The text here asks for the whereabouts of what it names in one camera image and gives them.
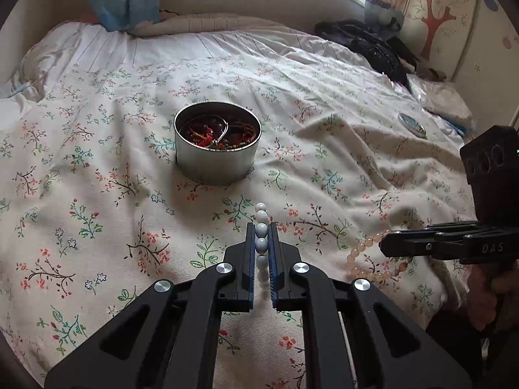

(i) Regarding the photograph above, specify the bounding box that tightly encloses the white bead bracelet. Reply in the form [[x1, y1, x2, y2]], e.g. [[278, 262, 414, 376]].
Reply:
[[253, 202, 272, 293]]

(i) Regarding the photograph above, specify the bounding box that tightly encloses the pink bead bracelet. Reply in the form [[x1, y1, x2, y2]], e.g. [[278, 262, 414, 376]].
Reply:
[[345, 228, 411, 285]]

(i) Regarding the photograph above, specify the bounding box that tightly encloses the right hand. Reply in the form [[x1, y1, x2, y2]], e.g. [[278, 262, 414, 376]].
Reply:
[[466, 262, 518, 331]]

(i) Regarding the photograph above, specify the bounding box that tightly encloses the clear plastic bag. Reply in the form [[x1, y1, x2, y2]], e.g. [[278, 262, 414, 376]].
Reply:
[[407, 75, 475, 132]]

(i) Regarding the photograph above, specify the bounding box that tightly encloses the round tin lid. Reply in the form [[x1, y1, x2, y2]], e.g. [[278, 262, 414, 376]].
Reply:
[[398, 113, 427, 139]]

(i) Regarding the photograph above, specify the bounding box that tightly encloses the round silver metal tin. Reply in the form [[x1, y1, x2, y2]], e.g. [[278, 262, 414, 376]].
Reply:
[[173, 101, 262, 186]]

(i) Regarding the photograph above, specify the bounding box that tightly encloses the black clothing pile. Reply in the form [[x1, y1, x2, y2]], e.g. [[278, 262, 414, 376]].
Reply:
[[314, 20, 418, 90]]

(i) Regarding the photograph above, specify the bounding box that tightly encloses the floral bed cover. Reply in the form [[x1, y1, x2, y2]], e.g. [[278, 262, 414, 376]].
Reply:
[[1, 55, 473, 381]]

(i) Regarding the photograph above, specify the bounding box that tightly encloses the beige striped pillow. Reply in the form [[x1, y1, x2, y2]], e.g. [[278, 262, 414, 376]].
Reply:
[[129, 12, 284, 38]]

